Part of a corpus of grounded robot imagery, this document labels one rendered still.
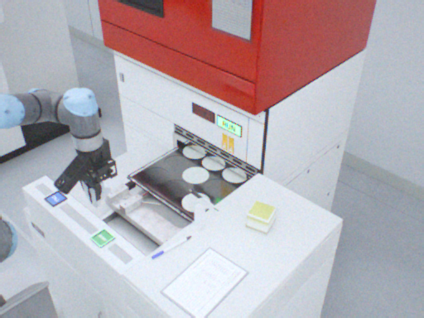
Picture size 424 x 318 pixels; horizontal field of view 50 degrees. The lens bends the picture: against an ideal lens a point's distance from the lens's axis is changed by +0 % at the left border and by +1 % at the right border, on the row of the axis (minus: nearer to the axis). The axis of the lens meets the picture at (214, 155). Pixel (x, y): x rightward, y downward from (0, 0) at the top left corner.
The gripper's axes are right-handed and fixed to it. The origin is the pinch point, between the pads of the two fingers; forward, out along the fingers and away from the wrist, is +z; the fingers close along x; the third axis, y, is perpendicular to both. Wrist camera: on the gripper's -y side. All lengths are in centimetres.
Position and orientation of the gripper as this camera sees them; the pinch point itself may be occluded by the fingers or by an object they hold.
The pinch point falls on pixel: (93, 204)
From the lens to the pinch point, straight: 135.9
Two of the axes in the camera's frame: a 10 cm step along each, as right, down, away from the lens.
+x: -7.4, -4.1, 5.4
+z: -0.1, 8.0, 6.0
